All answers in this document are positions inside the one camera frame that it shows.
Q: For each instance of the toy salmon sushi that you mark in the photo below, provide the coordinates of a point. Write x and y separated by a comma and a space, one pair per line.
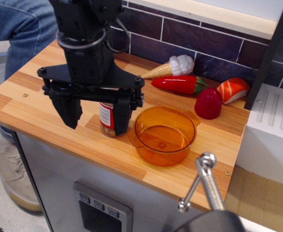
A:
233, 89

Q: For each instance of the toy ice cream cone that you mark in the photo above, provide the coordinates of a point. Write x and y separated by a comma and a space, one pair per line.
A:
176, 66

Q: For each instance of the clear almond jar red label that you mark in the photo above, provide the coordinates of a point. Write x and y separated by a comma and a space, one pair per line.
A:
109, 123

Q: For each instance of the grey toy oven cabinet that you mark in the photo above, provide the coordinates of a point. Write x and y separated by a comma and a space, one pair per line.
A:
53, 174

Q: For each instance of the metal clamp screw handle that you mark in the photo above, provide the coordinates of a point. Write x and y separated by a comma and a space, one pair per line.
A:
204, 165

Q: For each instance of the black clamp body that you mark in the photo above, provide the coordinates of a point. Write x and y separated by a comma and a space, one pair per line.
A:
213, 221

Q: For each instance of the red toy chili pepper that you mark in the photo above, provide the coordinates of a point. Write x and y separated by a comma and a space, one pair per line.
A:
186, 84

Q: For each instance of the dark red toy dome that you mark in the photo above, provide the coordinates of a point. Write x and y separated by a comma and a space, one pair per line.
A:
208, 104

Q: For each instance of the white toy sink unit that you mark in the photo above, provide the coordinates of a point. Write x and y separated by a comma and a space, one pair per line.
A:
261, 150

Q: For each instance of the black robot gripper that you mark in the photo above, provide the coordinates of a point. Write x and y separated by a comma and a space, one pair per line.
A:
90, 73

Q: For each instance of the orange transparent plastic pot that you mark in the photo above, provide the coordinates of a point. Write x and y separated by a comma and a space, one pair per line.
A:
163, 135

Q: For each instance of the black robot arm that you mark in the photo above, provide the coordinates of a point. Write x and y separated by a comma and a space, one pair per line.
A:
87, 19

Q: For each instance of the black metal shelf post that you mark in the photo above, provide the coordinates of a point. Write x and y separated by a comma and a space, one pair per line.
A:
266, 62

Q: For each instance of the person leg in jeans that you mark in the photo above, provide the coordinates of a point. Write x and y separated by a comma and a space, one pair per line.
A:
29, 26

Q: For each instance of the grey oven control panel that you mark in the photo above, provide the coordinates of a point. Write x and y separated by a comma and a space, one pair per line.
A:
100, 213

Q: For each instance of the beige sneaker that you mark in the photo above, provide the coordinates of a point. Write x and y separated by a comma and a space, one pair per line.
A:
14, 176

